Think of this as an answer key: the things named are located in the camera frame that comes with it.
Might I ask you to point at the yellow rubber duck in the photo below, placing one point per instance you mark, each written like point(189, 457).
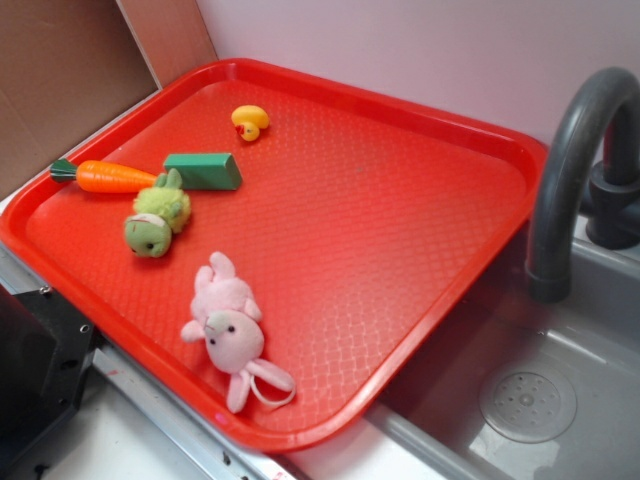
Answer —
point(249, 121)

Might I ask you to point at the grey toy faucet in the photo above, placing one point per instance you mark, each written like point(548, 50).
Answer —
point(592, 169)

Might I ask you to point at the silver metal rail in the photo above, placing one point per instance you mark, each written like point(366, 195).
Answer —
point(130, 427)

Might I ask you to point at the orange toy carrot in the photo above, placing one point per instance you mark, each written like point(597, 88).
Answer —
point(101, 177)

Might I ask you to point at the red plastic tray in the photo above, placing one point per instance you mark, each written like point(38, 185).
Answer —
point(360, 222)

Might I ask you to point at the brown cardboard panel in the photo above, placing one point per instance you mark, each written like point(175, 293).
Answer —
point(68, 68)

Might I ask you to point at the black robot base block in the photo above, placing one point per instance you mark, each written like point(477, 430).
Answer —
point(47, 347)

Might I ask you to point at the grey toy sink basin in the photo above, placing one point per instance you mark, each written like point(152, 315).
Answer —
point(508, 388)

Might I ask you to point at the green plush toy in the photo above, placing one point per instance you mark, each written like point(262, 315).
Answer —
point(159, 213)

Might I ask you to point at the green rectangular block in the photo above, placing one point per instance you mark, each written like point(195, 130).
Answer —
point(206, 171)

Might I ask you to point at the pink plush bunny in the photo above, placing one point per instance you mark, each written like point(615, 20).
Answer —
point(226, 318)

